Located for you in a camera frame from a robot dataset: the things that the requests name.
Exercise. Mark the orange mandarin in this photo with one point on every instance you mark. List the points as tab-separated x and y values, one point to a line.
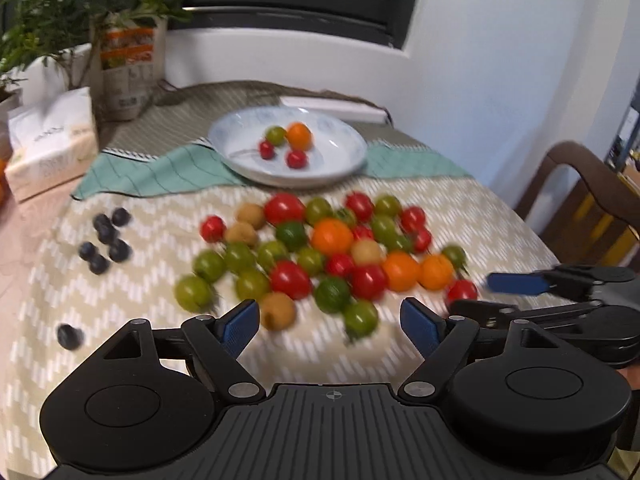
299	137

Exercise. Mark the teal checked cloth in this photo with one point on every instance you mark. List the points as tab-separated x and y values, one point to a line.
196	166

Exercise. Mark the red textured strawberry fruit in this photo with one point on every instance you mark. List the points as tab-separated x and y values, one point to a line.
296	159

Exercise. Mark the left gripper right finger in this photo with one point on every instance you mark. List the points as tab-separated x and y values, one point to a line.
444	345

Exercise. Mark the olive checked cloth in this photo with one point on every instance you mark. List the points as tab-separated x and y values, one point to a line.
174	117

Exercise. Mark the green lime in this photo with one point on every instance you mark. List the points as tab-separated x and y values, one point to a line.
332	295

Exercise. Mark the tissue pack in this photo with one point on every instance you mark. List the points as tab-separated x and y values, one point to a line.
53	141

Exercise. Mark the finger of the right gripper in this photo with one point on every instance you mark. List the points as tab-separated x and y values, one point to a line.
578	282
495	309

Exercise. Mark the printed paper bag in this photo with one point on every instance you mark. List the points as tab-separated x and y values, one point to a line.
132	62

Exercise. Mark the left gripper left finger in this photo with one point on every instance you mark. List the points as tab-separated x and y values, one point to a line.
215	345

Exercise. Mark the potted green plant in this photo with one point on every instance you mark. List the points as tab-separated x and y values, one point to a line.
67	34

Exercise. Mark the green tomato front left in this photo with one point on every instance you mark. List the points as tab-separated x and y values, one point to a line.
194	294

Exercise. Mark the beige chevron tablecloth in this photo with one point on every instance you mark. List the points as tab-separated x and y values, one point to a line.
96	264

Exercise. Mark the large red tomato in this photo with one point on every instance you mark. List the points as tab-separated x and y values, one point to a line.
461	290

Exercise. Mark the brown longan fruit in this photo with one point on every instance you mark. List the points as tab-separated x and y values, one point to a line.
277	311

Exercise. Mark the lone blueberry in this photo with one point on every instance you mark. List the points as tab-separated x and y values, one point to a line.
69	337

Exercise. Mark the green tomato in bowl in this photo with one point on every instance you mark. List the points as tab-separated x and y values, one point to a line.
275	135

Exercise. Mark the white blue porcelain bowl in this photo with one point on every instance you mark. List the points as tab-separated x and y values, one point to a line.
338	152

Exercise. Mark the small red cherry tomato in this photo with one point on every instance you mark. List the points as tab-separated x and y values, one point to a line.
265	150

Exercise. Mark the wooden chair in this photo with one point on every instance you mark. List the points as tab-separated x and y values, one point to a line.
598	222

